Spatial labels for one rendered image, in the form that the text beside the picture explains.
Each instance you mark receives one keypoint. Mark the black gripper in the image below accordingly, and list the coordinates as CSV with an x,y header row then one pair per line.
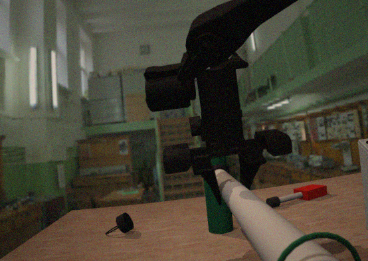
x,y
223,131

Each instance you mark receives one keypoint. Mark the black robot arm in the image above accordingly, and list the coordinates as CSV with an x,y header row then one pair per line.
x,y
213,38

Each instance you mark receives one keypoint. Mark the beige cylindrical rod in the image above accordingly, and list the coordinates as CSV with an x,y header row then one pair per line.
x,y
267,230

